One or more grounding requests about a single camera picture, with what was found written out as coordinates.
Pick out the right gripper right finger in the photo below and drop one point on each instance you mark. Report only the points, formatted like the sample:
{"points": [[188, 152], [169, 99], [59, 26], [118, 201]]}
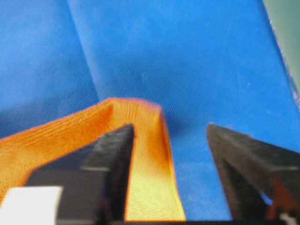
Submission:
{"points": [[261, 181]]}

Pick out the orange microfiber towel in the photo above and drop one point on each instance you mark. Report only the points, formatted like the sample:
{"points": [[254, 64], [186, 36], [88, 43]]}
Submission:
{"points": [[152, 191]]}

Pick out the blue table cloth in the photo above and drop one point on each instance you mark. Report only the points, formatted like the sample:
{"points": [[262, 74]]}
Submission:
{"points": [[203, 61]]}

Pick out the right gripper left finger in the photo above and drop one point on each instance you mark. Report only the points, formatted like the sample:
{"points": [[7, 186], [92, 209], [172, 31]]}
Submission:
{"points": [[86, 187]]}

